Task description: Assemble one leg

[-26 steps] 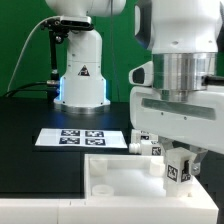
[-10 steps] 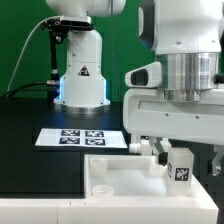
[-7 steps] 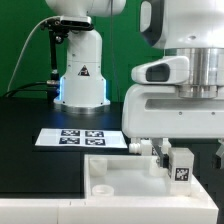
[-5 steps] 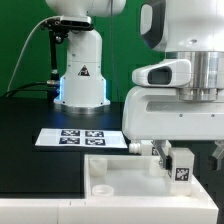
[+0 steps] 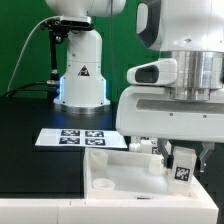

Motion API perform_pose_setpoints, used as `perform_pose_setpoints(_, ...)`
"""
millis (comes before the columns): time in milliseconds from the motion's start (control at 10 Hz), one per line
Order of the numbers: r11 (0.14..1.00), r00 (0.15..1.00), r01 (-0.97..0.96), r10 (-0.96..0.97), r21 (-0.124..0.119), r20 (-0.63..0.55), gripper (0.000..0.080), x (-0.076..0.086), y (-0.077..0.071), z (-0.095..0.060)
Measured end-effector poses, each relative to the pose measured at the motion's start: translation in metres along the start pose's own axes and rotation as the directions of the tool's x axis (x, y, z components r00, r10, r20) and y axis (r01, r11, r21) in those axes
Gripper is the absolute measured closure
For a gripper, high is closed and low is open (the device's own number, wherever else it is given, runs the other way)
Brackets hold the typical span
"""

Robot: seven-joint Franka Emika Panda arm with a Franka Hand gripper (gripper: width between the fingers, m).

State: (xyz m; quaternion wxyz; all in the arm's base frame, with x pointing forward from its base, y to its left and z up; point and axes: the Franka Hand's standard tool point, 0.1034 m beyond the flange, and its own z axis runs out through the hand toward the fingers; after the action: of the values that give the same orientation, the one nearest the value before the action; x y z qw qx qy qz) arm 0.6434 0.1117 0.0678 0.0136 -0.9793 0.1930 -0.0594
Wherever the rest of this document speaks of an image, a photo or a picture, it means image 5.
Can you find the white tag sheet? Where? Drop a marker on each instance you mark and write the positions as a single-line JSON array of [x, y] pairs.
[[80, 137]]

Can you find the white square tabletop tray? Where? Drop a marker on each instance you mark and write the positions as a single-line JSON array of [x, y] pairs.
[[112, 174]]

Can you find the black camera on stand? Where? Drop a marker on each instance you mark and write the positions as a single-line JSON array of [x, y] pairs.
[[59, 29]]

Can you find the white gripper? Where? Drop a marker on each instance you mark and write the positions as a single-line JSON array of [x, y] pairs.
[[146, 111]]

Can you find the white L-shaped corner fence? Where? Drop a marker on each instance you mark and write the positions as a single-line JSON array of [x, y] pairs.
[[53, 194]]

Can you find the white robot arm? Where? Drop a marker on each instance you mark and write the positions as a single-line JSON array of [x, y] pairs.
[[180, 96]]

